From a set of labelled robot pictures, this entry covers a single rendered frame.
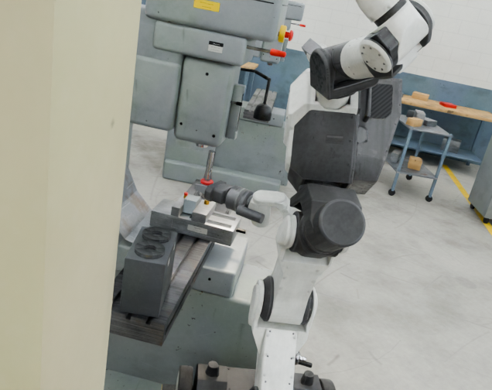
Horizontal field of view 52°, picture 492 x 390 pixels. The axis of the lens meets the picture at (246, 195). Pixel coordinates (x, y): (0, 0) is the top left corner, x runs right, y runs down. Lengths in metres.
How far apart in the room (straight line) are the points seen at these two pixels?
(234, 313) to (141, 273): 0.71
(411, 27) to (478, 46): 7.71
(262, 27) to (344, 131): 0.60
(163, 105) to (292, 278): 0.82
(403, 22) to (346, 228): 0.47
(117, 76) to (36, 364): 0.09
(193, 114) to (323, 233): 0.90
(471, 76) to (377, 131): 7.39
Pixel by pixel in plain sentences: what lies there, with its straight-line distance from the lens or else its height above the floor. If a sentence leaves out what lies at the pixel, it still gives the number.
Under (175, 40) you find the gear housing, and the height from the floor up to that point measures 1.67.
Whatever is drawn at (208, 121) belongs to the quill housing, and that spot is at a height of 1.41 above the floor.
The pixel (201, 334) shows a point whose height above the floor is 0.51.
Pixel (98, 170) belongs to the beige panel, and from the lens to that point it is 0.17.
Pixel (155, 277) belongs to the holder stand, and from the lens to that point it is 1.50.
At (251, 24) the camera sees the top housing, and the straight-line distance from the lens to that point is 1.79.
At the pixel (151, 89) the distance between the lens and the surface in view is 1.91.
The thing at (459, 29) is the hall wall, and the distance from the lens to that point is 8.61.
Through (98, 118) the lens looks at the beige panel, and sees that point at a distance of 0.16.
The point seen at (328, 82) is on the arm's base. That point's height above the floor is 1.71.
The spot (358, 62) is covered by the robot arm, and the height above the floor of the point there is 1.78.
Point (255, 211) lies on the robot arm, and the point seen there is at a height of 1.20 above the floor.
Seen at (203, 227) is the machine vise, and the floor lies 0.98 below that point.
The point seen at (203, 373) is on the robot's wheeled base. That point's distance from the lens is 1.89.
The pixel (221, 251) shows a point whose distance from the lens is 2.15.
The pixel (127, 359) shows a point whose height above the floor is 0.28.
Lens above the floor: 1.87
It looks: 21 degrees down
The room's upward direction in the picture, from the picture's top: 11 degrees clockwise
